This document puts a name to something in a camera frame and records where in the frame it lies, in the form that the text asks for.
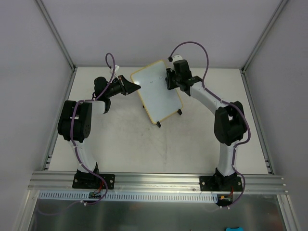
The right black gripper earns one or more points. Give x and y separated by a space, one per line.
170 78

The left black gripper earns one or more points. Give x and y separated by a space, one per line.
122 85

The yellow framed whiteboard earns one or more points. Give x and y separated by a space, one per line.
157 100

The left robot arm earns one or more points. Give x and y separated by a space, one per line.
75 125

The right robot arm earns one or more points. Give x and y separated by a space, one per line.
230 125

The teal object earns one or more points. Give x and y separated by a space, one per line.
234 229

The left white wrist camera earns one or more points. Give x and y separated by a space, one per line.
114 70

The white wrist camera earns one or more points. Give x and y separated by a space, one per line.
114 70
177 58

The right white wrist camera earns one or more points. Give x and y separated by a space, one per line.
177 58

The right aluminium frame post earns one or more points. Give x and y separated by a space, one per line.
276 14

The aluminium frame post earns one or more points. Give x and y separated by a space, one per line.
44 11
276 14

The left aluminium frame post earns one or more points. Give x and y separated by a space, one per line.
44 11

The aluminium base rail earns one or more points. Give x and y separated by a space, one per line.
152 182

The white slotted cable duct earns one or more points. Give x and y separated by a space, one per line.
131 196

